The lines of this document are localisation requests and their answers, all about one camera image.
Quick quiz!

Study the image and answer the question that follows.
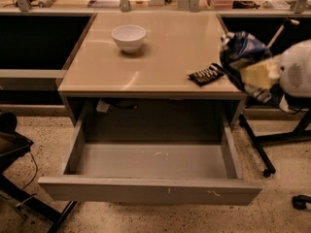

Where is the beige top drawer cabinet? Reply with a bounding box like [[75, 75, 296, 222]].
[[58, 11, 246, 117]]

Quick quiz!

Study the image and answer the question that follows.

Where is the white ceramic bowl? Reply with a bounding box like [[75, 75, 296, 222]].
[[111, 24, 147, 52]]

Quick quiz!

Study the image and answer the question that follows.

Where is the black wheeled stand base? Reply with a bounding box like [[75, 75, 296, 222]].
[[239, 110, 311, 178]]

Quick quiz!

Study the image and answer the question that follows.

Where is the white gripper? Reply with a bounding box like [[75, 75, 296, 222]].
[[240, 40, 311, 98]]

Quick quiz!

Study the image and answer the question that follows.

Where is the black chair left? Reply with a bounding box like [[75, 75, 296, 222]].
[[0, 116, 73, 233]]

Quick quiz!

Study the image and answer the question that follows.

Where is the open grey top drawer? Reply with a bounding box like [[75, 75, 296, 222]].
[[39, 111, 261, 205]]

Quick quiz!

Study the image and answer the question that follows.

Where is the black snack bar wrapper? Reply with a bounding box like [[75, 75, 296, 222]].
[[188, 63, 225, 86]]

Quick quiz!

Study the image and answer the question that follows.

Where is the black caster right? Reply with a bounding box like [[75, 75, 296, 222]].
[[292, 195, 311, 210]]

